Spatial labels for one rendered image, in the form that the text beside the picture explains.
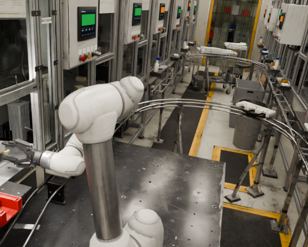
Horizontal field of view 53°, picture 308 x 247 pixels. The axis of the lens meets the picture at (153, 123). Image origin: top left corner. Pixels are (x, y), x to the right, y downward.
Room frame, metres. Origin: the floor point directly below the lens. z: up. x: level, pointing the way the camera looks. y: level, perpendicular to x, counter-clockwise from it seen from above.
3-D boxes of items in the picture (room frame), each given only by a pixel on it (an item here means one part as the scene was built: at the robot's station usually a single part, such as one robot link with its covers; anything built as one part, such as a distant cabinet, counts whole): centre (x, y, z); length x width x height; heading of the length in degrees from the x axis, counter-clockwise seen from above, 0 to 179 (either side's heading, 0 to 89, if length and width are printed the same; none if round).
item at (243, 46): (7.85, -1.85, 0.48); 0.84 x 0.58 x 0.97; 176
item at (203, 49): (6.69, -1.19, 0.48); 0.88 x 0.56 x 0.96; 96
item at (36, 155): (1.33, 0.57, 1.01); 0.09 x 0.07 x 0.08; 78
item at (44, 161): (1.31, 0.50, 1.01); 0.09 x 0.06 x 0.09; 168
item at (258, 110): (2.92, -0.99, 0.84); 0.37 x 0.14 x 0.10; 46
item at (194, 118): (5.81, -0.79, 0.01); 5.85 x 0.59 x 0.01; 168
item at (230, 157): (3.24, -1.01, 0.01); 1.00 x 0.55 x 0.01; 168
